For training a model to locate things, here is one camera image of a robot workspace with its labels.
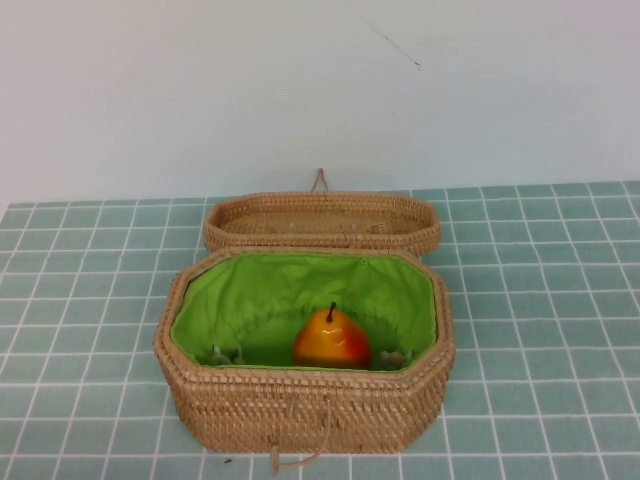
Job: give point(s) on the orange red plastic pear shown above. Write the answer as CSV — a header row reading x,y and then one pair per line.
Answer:
x,y
330,342

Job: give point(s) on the woven rattan basket lid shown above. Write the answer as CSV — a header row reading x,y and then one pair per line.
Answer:
x,y
320,205

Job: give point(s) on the woven rattan basket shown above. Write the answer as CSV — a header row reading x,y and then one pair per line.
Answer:
x,y
300,410

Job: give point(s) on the bright green fabric liner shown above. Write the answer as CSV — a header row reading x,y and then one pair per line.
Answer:
x,y
280,290

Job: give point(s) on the green checked tablecloth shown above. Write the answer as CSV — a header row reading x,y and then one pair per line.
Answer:
x,y
75,300

